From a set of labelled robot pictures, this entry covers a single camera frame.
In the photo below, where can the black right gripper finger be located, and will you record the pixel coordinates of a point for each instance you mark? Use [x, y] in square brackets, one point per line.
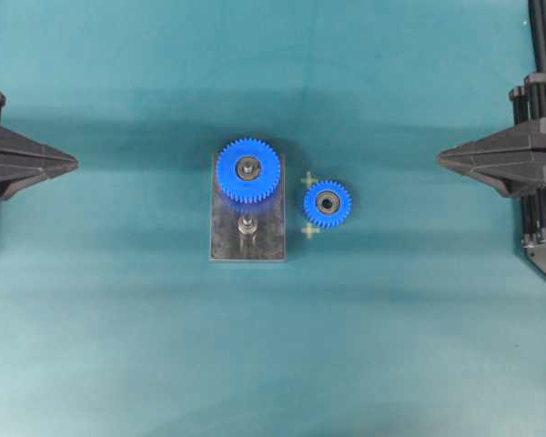
[529, 136]
[512, 175]

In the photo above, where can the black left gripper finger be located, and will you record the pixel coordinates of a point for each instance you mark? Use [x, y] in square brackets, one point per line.
[14, 179]
[12, 143]

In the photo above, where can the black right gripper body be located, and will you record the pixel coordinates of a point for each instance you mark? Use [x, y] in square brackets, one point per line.
[529, 103]

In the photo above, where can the small blue gear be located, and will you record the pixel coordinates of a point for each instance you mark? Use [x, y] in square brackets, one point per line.
[327, 204]

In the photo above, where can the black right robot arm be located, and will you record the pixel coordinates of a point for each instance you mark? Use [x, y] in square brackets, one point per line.
[537, 13]

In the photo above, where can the large blue gear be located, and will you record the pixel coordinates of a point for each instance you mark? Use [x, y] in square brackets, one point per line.
[254, 191]

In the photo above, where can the rear steel shaft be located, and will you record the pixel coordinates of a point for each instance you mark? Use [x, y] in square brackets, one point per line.
[248, 168]

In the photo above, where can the steel shaft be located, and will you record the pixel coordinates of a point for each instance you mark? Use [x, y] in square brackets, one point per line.
[248, 168]
[247, 226]

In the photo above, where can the front steel shaft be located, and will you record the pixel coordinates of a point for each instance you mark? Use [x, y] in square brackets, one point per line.
[247, 226]

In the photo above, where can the yellow tape cross upper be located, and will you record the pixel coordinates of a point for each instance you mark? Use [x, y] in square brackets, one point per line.
[308, 180]

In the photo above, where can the yellow tape cross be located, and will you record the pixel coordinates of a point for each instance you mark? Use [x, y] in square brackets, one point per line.
[308, 180]
[309, 230]

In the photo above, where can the yellow tape cross lower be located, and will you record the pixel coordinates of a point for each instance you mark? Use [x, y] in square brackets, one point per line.
[309, 230]

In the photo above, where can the metal base plate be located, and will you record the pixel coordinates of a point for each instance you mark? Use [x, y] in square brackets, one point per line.
[225, 243]

